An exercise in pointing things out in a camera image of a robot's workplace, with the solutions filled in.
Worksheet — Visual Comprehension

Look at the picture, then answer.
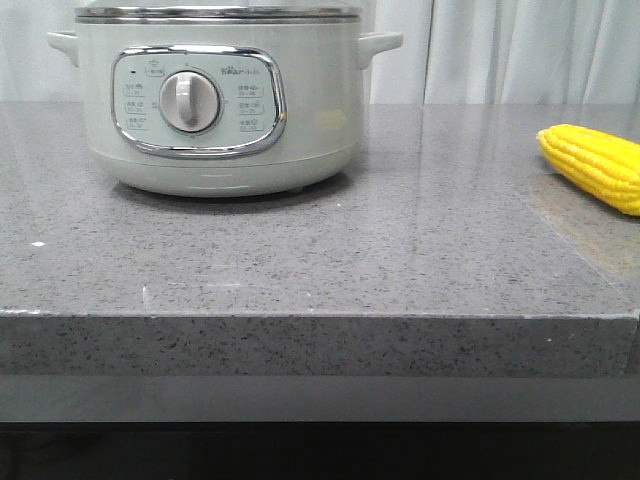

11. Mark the white curtain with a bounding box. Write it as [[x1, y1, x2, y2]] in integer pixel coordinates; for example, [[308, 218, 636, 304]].
[[1, 1, 639, 104]]

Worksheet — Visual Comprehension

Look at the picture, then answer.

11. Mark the yellow corn cob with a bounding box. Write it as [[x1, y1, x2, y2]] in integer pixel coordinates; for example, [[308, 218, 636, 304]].
[[536, 124, 639, 216]]

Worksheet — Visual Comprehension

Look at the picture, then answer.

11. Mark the pale green electric cooking pot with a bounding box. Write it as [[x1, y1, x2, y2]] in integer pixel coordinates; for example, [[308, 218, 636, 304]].
[[47, 20, 402, 197]]

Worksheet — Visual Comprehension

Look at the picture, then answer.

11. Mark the glass pot lid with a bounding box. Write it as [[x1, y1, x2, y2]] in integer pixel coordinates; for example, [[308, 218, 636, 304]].
[[74, 1, 362, 24]]

